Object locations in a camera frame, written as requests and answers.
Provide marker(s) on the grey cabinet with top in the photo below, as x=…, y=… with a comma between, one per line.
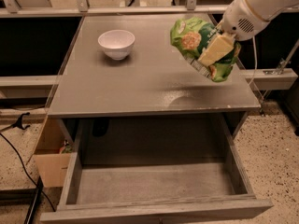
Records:
x=153, y=80

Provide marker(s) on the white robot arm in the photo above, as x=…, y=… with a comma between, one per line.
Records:
x=269, y=9

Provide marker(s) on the black clamp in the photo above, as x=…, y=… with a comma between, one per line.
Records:
x=17, y=124

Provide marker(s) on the white bowl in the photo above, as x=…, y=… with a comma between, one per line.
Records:
x=116, y=44

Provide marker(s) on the green rice chip bag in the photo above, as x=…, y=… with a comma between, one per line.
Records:
x=191, y=36

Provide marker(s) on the cardboard box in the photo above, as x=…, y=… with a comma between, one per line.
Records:
x=50, y=160

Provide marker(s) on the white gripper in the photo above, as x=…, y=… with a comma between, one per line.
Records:
x=238, y=20

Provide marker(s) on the small item in box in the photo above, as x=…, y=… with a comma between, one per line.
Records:
x=66, y=148

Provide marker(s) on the open grey wooden drawer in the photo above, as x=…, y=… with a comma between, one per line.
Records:
x=156, y=170

